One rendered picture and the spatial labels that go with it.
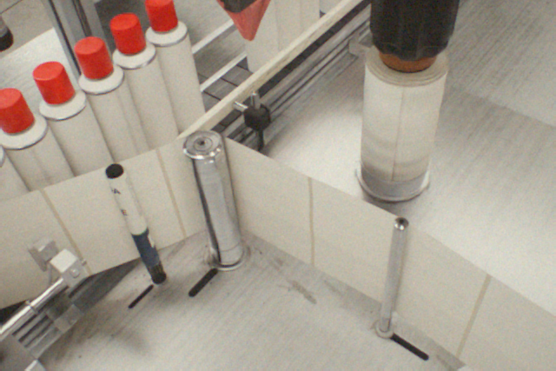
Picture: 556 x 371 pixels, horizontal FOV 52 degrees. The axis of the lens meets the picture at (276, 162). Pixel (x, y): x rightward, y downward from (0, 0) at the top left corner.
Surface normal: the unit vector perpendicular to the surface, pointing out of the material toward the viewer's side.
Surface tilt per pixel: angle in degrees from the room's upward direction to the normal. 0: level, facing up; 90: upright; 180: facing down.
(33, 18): 0
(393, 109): 88
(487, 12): 0
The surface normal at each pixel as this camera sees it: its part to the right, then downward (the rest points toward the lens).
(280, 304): -0.07, -0.67
